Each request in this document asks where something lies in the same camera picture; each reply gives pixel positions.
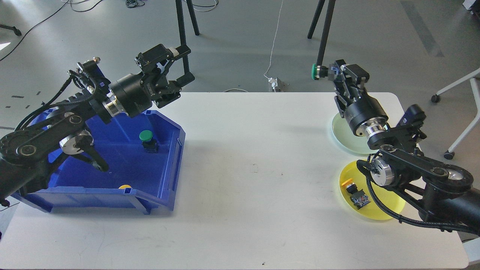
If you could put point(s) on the green push button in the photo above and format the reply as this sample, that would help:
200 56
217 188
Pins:
149 143
318 71

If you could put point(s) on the blue plastic storage bin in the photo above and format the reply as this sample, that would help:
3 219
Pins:
152 176

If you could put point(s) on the yellow push button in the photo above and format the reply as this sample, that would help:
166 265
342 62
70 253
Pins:
357 197

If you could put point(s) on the white power adapter on floor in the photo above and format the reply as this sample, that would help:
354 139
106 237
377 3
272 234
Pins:
276 85

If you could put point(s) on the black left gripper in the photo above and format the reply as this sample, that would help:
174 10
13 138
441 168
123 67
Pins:
138 93

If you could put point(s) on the pale green plastic plate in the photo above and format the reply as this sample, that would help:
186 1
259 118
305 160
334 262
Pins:
356 145

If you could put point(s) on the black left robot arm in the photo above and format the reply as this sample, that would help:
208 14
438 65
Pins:
45 139

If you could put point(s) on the black stand leg left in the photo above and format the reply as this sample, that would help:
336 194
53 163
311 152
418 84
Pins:
181 20

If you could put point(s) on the black stand leg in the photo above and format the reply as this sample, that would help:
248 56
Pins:
326 27
181 20

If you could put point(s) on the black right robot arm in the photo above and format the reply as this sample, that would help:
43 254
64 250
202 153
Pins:
442 193

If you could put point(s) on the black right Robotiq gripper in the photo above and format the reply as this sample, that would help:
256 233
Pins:
363 113

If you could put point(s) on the black stand leg right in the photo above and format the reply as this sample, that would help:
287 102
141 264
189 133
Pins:
326 27

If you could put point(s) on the yellow plastic plate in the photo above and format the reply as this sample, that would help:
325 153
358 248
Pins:
371 210

